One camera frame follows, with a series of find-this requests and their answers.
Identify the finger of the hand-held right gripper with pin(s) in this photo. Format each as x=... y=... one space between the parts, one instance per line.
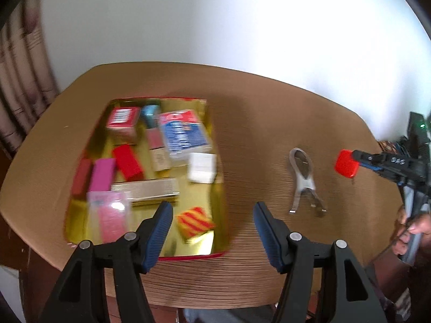
x=368 y=159

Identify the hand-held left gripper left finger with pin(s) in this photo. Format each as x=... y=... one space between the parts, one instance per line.
x=158 y=235

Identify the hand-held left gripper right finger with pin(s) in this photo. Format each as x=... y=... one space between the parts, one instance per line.
x=269 y=239

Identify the red octagonal block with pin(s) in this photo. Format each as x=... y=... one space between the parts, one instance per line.
x=345 y=163

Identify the yellow red striped block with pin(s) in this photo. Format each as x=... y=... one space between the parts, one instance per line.
x=195 y=222

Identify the red and gold tin box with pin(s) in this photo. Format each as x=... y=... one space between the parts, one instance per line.
x=77 y=222

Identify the person's right hand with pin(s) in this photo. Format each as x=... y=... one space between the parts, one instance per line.
x=422 y=225

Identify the patterned brown object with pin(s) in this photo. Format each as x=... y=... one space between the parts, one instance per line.
x=390 y=146

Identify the clear plastic box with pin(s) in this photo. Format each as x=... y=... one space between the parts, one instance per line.
x=107 y=215

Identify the silver metal clip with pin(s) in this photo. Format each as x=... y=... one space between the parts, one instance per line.
x=303 y=185

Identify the white small box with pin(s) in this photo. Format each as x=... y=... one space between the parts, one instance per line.
x=202 y=168

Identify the pink rectangular block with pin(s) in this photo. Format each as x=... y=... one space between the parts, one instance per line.
x=102 y=175

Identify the gold and red small box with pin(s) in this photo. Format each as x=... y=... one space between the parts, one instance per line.
x=156 y=148

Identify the person's leg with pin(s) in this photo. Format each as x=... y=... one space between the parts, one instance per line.
x=219 y=316

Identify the dark red rectangular block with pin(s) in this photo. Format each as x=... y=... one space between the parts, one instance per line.
x=81 y=178

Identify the blue and red packet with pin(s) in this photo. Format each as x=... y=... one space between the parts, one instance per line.
x=181 y=134

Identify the small light blue object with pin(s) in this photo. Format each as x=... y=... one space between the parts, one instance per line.
x=150 y=114

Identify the red box with white label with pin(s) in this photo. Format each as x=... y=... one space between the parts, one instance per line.
x=123 y=117

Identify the beige patterned curtain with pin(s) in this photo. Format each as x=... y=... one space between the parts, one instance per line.
x=20 y=91

